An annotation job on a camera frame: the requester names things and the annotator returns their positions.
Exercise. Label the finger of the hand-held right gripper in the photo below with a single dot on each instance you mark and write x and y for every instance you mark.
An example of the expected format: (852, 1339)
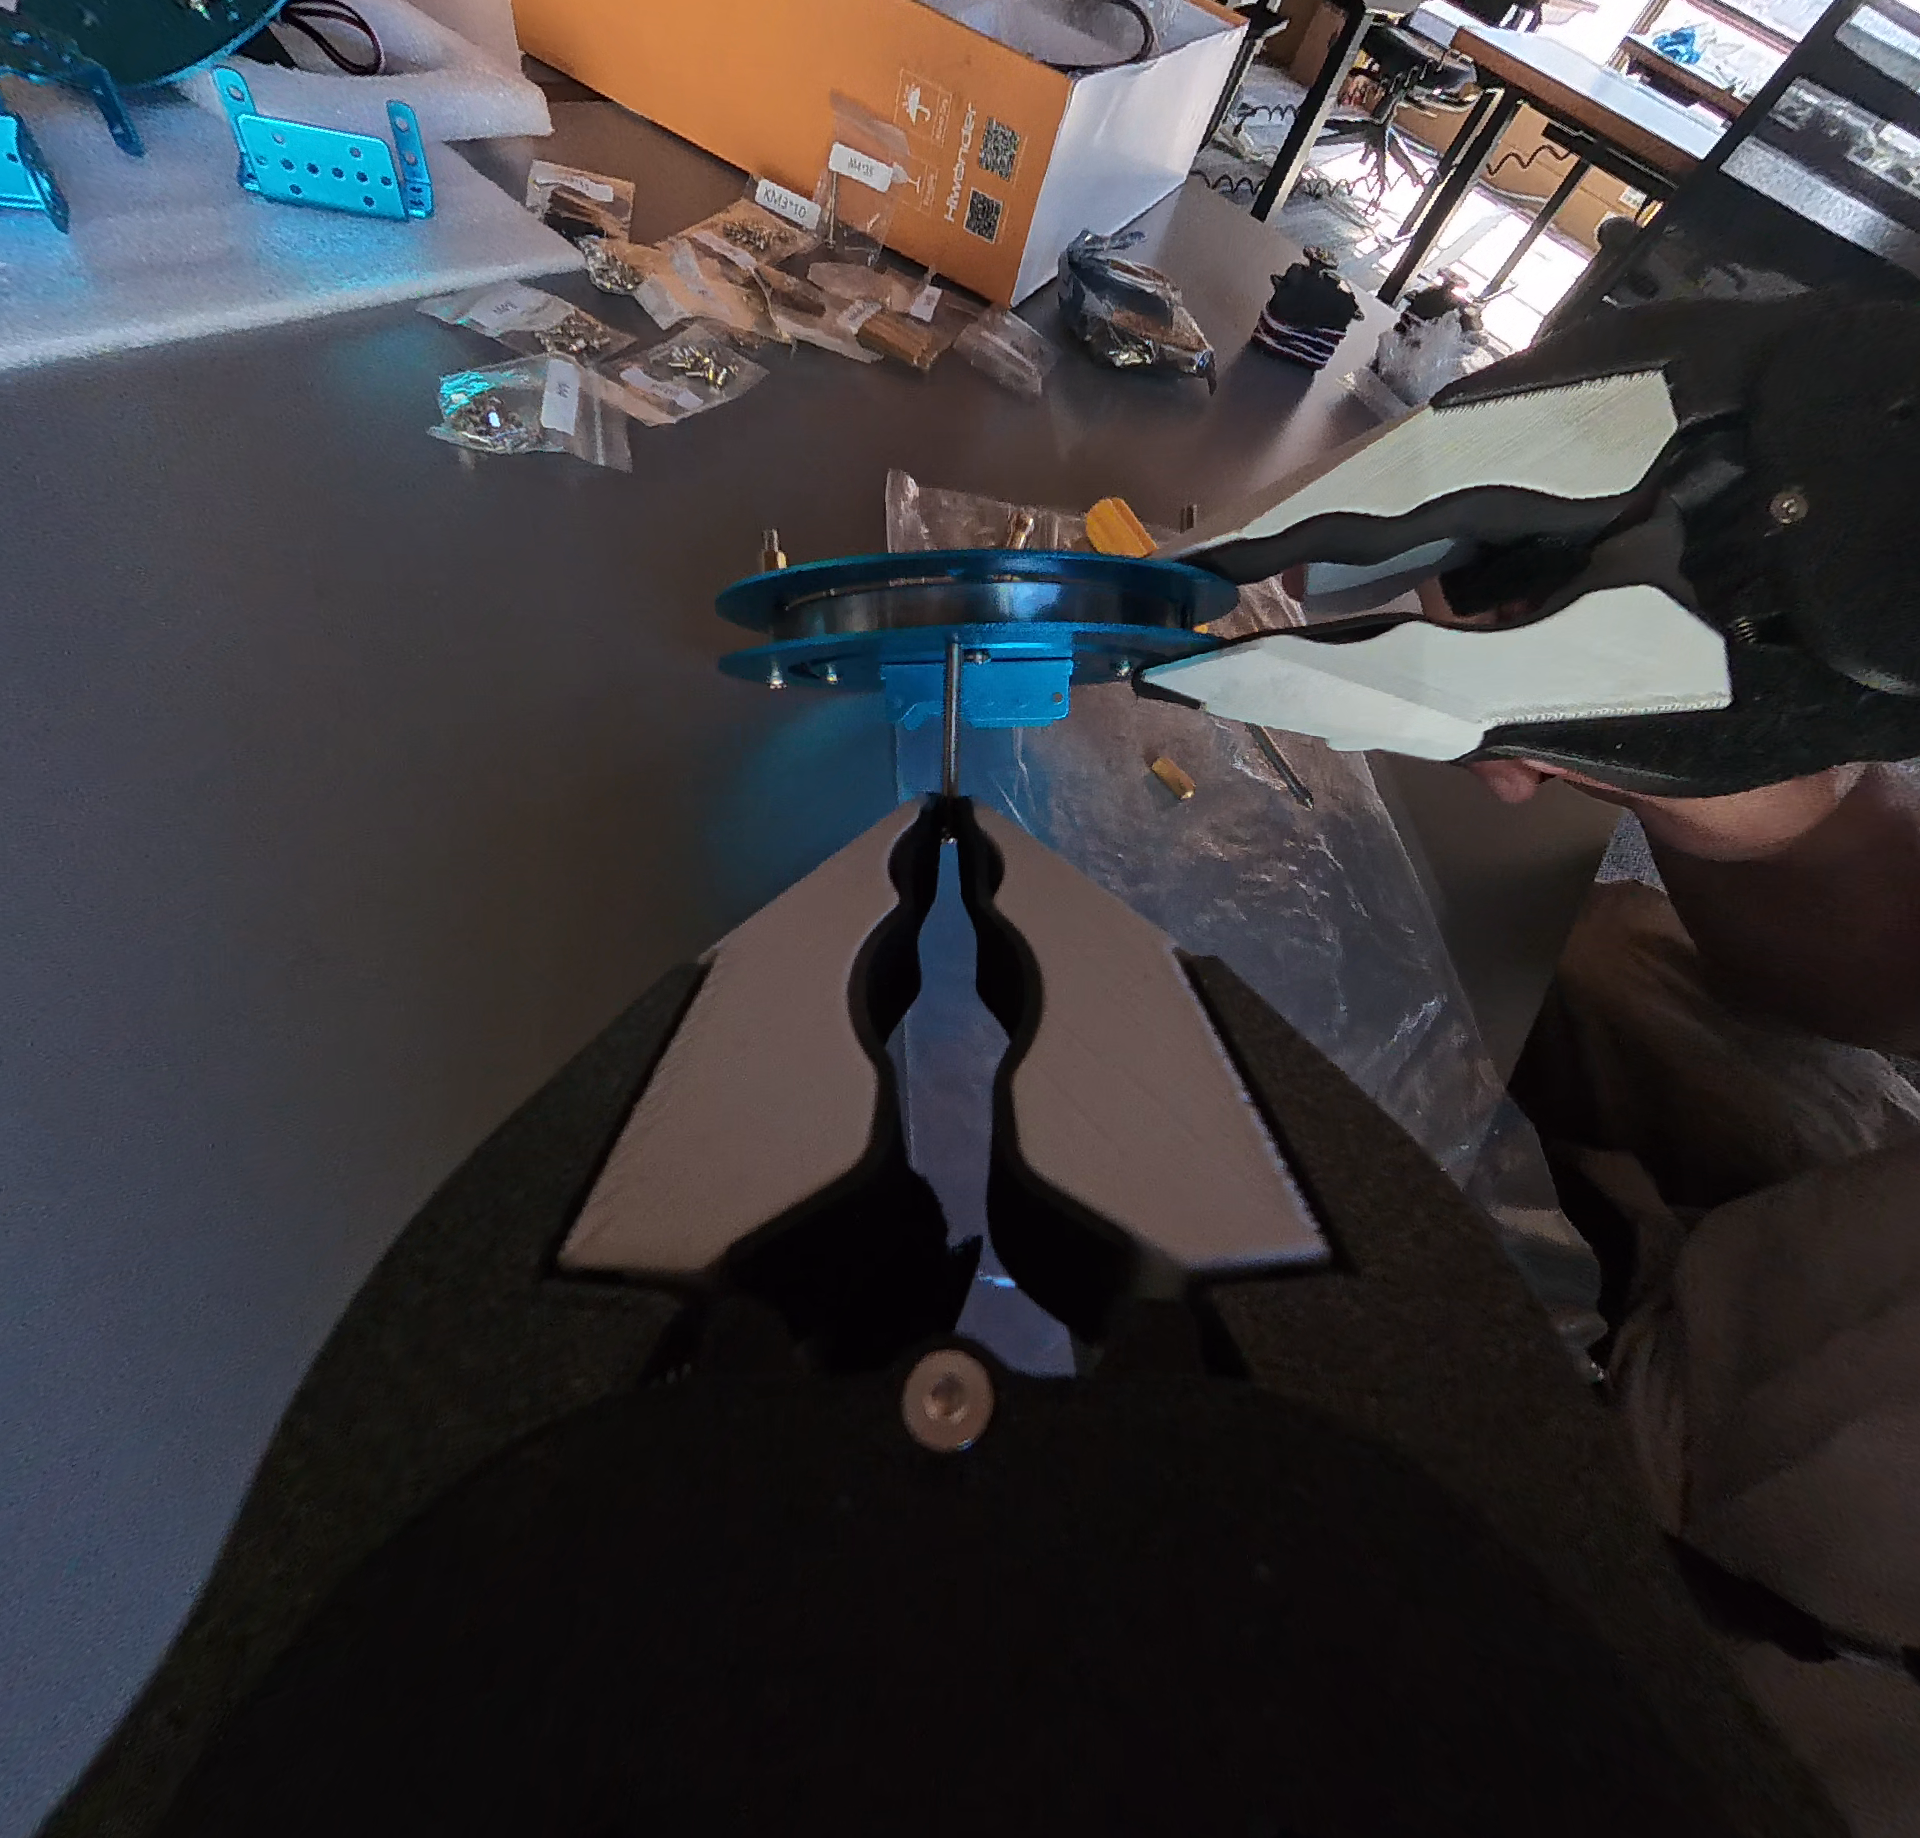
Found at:
(1500, 435)
(1500, 686)

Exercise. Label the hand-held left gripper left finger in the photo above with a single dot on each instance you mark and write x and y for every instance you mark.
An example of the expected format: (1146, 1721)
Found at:
(740, 1101)

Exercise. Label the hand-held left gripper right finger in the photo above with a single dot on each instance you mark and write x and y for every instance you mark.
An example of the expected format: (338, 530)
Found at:
(1151, 1101)

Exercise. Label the blue round turntable base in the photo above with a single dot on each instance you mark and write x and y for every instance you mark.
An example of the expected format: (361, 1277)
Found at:
(976, 689)

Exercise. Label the person's right forearm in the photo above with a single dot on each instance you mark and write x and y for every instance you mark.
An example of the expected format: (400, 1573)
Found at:
(1803, 880)

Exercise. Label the grey desk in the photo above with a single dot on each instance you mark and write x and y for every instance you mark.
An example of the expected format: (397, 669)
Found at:
(374, 818)

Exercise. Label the person's right hand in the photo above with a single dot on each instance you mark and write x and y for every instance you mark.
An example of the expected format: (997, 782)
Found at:
(1527, 787)

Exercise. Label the bagged servo motor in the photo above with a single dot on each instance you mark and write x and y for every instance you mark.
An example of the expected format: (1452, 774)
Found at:
(1425, 342)

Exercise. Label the clear plastic sheet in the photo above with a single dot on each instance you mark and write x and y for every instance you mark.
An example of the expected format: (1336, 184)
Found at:
(1199, 970)

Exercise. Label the black servo motor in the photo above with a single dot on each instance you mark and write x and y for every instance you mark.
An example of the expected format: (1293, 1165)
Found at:
(1306, 318)

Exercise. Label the loose brass standoff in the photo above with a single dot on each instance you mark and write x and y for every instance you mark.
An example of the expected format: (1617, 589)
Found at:
(1171, 782)

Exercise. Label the dark foil bag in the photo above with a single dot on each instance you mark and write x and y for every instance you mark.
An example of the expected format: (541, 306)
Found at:
(1130, 318)

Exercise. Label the person's tan trousers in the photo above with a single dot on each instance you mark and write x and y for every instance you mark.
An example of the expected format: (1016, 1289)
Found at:
(1722, 1118)

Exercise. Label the pile of small hardware bags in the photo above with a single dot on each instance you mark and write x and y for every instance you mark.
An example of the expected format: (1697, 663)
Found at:
(706, 309)

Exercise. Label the orange and white cardboard box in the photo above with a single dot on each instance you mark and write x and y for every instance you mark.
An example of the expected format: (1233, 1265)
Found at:
(748, 70)

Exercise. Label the white foam sheet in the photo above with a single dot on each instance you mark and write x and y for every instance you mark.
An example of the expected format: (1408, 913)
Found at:
(225, 276)

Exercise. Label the teal round plate with servo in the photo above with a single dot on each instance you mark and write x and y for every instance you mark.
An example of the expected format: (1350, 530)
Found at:
(151, 6)

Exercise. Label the light blue perforated U bracket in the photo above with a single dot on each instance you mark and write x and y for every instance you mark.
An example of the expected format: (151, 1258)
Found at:
(324, 167)

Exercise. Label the light blue servo bracket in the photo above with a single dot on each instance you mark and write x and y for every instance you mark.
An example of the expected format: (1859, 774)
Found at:
(28, 179)

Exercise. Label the dark blue metal bracket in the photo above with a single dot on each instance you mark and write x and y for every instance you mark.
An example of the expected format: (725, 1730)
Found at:
(60, 55)

